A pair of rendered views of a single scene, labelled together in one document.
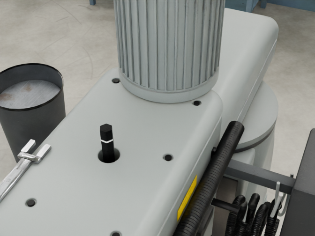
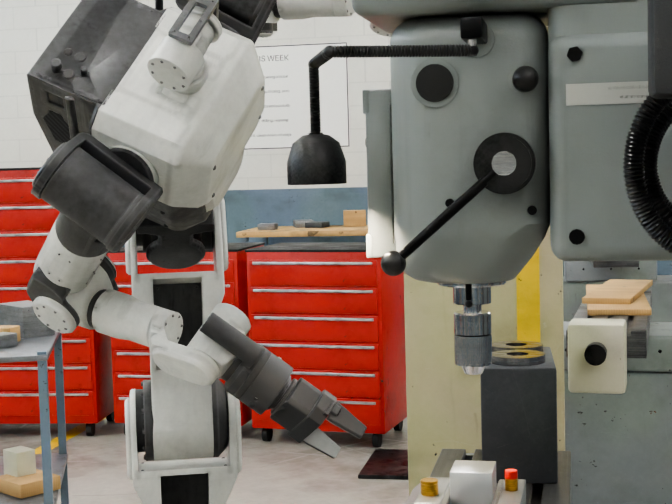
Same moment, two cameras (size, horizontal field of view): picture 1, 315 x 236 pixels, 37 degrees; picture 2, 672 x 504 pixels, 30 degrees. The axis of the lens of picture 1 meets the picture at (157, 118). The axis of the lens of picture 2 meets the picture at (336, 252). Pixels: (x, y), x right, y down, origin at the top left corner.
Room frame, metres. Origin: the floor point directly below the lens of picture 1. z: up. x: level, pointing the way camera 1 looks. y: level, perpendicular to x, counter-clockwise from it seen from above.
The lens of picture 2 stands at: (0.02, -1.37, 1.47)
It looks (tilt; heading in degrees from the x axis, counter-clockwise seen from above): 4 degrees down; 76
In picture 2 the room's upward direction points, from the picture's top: 2 degrees counter-clockwise
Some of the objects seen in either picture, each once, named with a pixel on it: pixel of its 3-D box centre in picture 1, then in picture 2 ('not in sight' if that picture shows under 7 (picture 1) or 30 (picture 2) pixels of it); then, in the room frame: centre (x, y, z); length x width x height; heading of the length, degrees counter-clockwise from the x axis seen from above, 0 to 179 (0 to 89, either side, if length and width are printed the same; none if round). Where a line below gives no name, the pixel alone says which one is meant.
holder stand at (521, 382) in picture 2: not in sight; (517, 408); (0.79, 0.54, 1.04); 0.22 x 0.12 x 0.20; 69
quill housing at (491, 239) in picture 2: not in sight; (472, 151); (0.55, 0.08, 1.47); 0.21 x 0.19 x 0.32; 65
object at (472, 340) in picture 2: not in sight; (473, 341); (0.55, 0.08, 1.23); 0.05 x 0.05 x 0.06
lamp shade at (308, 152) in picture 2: not in sight; (316, 158); (0.36, 0.09, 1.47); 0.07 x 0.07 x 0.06
